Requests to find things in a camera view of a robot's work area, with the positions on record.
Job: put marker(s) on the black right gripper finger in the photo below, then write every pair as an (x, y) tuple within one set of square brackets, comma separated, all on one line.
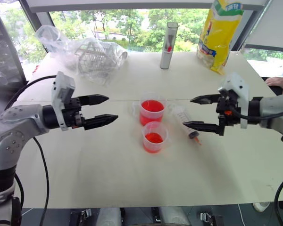
[(207, 99), (202, 126)]

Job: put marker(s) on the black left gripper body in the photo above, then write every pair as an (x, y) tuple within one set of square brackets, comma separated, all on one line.
[(72, 113)]

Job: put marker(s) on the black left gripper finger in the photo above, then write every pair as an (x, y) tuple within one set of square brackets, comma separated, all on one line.
[(99, 120), (94, 99)]

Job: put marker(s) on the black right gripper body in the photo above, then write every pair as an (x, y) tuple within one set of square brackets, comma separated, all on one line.
[(228, 108)]

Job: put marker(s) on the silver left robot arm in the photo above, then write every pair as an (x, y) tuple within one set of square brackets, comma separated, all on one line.
[(11, 131)]

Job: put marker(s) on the clear plastic syringe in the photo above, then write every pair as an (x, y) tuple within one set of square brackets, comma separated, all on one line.
[(180, 115)]

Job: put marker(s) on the small clear cup red liquid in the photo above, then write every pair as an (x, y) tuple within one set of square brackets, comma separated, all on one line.
[(154, 140)]

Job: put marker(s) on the large clear cup red liquid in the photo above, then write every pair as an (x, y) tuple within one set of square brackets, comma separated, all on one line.
[(152, 111)]

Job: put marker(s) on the person's bare hand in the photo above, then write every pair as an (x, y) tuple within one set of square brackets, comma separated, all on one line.
[(277, 82)]

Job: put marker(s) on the small red object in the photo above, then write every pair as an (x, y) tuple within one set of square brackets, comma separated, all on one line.
[(35, 69)]

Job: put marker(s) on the yellow printed bag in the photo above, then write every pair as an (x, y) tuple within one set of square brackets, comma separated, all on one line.
[(218, 40)]

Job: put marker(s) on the tall silver cylinder container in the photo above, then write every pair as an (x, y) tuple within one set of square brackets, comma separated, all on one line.
[(168, 44)]

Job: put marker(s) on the metal latch clasp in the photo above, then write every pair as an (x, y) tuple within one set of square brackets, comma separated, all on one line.
[(81, 215), (210, 217)]

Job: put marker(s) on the small white round object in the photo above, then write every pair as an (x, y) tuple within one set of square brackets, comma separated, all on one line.
[(261, 206)]

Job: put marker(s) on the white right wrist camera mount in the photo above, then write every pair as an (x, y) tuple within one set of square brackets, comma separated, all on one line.
[(238, 87)]

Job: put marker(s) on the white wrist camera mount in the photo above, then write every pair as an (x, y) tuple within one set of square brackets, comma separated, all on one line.
[(61, 87), (238, 87)]

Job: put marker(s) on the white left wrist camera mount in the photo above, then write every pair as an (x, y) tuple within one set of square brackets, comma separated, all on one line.
[(61, 87)]

